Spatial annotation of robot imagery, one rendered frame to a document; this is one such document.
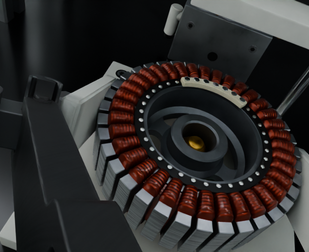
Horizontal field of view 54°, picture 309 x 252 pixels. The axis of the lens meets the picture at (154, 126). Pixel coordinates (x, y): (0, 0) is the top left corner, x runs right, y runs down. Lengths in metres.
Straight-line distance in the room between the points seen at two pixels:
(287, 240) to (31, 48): 0.23
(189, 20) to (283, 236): 0.17
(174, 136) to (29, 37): 0.17
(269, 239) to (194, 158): 0.07
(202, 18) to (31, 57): 0.14
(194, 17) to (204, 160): 0.14
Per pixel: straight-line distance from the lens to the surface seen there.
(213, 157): 0.16
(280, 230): 0.20
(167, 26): 0.28
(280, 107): 0.25
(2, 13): 0.30
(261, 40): 0.27
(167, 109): 0.19
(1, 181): 0.19
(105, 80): 0.17
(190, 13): 0.26
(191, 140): 0.17
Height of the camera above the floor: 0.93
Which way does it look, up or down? 48 degrees down
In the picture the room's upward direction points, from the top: 21 degrees clockwise
